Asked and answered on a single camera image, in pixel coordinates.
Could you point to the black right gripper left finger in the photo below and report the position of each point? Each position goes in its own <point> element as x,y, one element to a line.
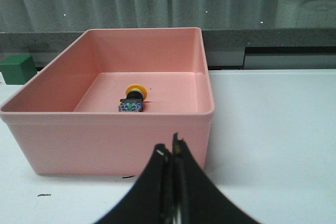
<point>150,200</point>

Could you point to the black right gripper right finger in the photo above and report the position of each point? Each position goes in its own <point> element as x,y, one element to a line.
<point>196,198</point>

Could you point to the yellow push button switch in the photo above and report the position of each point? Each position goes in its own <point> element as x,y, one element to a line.
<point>136,94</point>

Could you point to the pink plastic bin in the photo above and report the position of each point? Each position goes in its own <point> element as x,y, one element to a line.
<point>66,118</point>

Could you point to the green cube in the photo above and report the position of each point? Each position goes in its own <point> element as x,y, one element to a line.
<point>18,69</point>

